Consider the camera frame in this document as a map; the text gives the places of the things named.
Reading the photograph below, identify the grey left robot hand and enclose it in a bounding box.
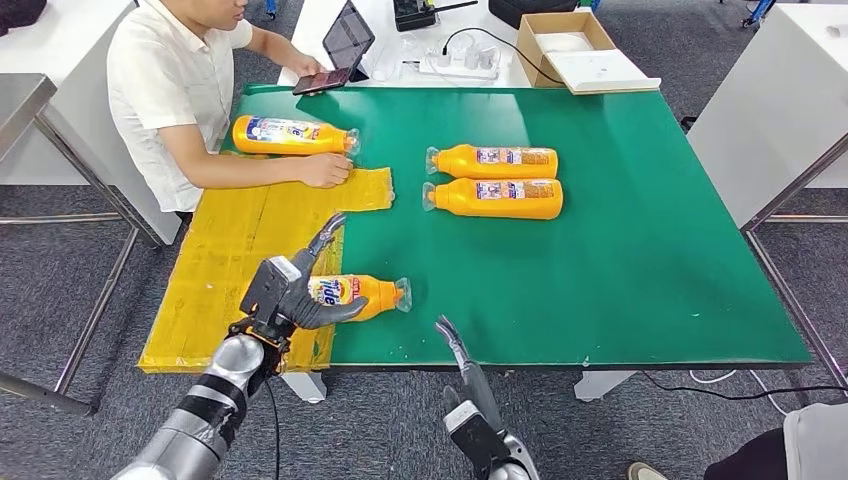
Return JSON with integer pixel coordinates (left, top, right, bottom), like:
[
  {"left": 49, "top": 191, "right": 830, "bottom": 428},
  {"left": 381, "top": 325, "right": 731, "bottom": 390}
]
[{"left": 274, "top": 211, "right": 369, "bottom": 331}]

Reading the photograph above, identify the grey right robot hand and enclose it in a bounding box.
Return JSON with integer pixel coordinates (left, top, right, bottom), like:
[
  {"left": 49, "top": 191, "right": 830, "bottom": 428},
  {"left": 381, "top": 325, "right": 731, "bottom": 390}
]
[{"left": 433, "top": 315, "right": 505, "bottom": 432}]

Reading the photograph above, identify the steel table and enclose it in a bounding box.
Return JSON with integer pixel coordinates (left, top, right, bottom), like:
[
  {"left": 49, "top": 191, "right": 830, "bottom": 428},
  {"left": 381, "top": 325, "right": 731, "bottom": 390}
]
[{"left": 0, "top": 74, "right": 166, "bottom": 419}]

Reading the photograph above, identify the yellow taped cardboard sheet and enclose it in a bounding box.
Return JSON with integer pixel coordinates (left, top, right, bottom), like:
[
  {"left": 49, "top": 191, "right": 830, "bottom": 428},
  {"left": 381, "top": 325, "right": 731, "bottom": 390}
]
[{"left": 137, "top": 148, "right": 397, "bottom": 374}]

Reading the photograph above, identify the black tablet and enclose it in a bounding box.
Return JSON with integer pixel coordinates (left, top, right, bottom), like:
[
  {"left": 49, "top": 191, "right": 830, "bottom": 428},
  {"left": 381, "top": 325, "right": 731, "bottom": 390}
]
[{"left": 321, "top": 0, "right": 376, "bottom": 84}]

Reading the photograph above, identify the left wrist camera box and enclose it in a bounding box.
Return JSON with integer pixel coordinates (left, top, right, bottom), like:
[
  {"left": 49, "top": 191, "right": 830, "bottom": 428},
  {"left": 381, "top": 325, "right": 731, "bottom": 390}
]
[{"left": 239, "top": 256, "right": 303, "bottom": 336}]

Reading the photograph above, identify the white floor cable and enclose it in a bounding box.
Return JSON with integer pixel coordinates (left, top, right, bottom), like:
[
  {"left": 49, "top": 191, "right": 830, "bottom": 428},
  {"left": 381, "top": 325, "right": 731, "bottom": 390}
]
[{"left": 688, "top": 368, "right": 793, "bottom": 419}]

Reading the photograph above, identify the white table foot plate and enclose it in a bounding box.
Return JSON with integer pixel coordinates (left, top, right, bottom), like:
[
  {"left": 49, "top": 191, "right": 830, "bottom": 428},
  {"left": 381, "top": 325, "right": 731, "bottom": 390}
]
[
  {"left": 281, "top": 370, "right": 328, "bottom": 405},
  {"left": 574, "top": 369, "right": 637, "bottom": 403}
]

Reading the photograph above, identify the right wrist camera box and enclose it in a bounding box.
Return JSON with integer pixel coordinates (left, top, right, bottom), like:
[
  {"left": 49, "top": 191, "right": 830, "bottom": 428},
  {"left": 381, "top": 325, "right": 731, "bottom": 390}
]
[{"left": 442, "top": 399, "right": 511, "bottom": 465}]

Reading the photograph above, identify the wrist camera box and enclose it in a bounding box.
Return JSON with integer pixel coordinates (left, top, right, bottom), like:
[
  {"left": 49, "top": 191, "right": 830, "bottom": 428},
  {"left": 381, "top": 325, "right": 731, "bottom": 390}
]
[
  {"left": 239, "top": 256, "right": 303, "bottom": 336},
  {"left": 442, "top": 399, "right": 511, "bottom": 465}
]

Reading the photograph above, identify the white box lid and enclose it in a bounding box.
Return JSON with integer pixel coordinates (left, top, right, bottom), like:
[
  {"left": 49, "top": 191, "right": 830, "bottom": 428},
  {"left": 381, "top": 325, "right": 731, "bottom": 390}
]
[{"left": 544, "top": 48, "right": 662, "bottom": 96}]

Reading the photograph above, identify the black radio device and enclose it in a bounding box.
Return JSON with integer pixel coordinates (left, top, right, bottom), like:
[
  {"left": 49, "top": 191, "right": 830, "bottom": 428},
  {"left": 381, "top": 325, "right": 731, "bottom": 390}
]
[{"left": 393, "top": 0, "right": 480, "bottom": 33}]

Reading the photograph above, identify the black floor cable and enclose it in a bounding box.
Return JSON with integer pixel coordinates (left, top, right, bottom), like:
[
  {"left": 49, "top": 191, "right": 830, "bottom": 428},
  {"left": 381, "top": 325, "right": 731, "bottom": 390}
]
[{"left": 641, "top": 370, "right": 848, "bottom": 403}]

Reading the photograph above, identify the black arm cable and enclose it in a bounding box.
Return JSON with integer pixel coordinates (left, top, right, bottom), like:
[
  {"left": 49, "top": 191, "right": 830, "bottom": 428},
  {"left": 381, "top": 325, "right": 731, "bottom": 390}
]
[{"left": 263, "top": 380, "right": 283, "bottom": 480}]

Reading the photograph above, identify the black bag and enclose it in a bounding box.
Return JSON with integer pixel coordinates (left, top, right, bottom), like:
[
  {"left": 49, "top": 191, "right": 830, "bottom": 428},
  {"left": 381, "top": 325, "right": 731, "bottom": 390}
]
[
  {"left": 0, "top": 0, "right": 48, "bottom": 31},
  {"left": 488, "top": 0, "right": 579, "bottom": 30}
]

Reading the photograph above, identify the green table mat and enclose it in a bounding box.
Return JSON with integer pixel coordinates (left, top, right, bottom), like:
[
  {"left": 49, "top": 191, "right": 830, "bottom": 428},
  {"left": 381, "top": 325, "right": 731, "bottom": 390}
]
[{"left": 225, "top": 84, "right": 813, "bottom": 368}]

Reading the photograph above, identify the black power cable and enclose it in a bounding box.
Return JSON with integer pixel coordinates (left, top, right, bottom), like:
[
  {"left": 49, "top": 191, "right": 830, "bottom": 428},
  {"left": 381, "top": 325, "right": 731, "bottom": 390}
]
[{"left": 442, "top": 27, "right": 566, "bottom": 87}]

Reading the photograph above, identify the white power strip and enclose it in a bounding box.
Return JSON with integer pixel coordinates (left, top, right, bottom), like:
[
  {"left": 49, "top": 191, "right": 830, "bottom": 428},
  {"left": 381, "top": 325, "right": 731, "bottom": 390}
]
[{"left": 418, "top": 47, "right": 502, "bottom": 82}]

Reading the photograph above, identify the orange detergent bottle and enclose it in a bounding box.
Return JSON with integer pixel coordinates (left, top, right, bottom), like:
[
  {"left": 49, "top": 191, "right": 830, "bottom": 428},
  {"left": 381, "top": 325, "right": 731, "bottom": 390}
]
[
  {"left": 425, "top": 144, "right": 560, "bottom": 180},
  {"left": 231, "top": 115, "right": 361, "bottom": 158},
  {"left": 307, "top": 273, "right": 413, "bottom": 324},
  {"left": 421, "top": 177, "right": 564, "bottom": 221}
]

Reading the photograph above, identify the white desk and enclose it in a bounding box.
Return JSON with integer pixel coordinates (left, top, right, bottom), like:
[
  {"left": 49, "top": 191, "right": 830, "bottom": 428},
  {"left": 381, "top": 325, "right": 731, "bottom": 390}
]
[{"left": 278, "top": 0, "right": 592, "bottom": 89}]

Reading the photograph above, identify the steel table frame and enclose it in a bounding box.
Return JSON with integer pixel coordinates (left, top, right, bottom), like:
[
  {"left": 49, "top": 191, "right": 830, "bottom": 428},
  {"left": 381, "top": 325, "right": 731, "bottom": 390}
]
[{"left": 740, "top": 129, "right": 848, "bottom": 392}]

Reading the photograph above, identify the dark smartphone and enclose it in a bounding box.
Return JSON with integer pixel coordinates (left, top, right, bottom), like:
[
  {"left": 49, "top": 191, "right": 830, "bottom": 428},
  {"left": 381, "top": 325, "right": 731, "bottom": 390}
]
[{"left": 292, "top": 66, "right": 352, "bottom": 97}]

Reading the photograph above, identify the white cabinet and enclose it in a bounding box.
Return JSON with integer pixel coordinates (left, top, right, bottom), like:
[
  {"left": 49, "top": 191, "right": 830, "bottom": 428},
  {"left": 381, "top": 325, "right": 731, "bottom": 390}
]
[
  {"left": 687, "top": 3, "right": 848, "bottom": 230},
  {"left": 0, "top": 0, "right": 182, "bottom": 248}
]

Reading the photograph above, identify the brown cardboard box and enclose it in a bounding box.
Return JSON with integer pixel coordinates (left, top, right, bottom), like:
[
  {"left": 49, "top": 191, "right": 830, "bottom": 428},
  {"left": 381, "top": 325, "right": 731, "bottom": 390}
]
[{"left": 516, "top": 11, "right": 616, "bottom": 90}]

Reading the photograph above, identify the blue wheeled cart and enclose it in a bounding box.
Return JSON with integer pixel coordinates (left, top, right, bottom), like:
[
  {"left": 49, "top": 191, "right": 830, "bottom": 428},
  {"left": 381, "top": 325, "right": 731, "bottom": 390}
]
[{"left": 741, "top": 0, "right": 776, "bottom": 28}]

